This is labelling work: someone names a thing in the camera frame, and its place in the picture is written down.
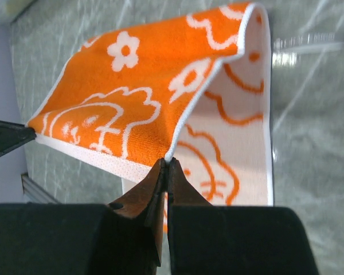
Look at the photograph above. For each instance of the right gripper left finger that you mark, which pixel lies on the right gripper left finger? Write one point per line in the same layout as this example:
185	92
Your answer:
122	237

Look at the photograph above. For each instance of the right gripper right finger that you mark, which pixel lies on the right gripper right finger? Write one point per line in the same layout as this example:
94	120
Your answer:
207	239

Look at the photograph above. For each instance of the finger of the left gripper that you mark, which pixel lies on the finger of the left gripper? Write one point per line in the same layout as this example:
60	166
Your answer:
13	136

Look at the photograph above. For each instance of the orange towel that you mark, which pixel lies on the orange towel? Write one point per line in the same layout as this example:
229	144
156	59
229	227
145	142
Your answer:
195	88

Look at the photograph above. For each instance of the aluminium rail frame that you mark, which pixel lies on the aluminium rail frame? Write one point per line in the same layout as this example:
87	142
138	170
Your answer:
34	192

